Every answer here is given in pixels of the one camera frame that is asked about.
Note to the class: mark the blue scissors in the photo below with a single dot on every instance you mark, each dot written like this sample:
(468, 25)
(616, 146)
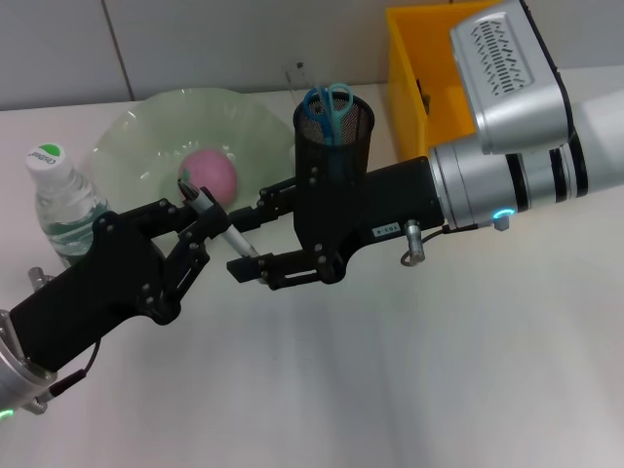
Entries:
(331, 117)

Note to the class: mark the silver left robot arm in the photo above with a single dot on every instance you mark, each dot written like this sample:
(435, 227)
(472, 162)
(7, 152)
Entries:
(14, 370)

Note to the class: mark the pale green glass fruit plate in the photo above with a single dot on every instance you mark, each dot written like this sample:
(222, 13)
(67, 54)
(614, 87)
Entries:
(141, 146)

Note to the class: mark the transparent plastic ruler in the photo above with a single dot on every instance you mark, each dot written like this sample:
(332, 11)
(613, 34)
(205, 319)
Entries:
(300, 80)

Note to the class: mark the clear green-label water bottle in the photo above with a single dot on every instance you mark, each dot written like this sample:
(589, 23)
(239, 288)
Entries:
(58, 195)

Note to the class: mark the silver ballpoint pen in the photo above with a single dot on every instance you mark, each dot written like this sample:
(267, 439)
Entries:
(224, 229)

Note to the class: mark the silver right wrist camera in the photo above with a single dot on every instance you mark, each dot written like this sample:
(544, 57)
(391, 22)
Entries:
(512, 88)

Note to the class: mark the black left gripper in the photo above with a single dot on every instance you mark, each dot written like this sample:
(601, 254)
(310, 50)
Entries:
(88, 292)

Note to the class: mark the pink toy peach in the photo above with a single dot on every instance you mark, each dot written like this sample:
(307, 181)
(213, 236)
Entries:
(214, 170)

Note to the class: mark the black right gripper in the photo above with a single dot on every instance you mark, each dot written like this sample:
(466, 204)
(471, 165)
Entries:
(365, 214)

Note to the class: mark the black mesh pen holder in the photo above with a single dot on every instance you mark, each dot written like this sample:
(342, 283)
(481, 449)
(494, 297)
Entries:
(317, 146)

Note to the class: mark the yellow plastic bin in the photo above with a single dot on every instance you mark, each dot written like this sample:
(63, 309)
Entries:
(429, 58)

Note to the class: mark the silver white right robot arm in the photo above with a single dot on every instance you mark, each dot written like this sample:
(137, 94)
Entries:
(512, 180)

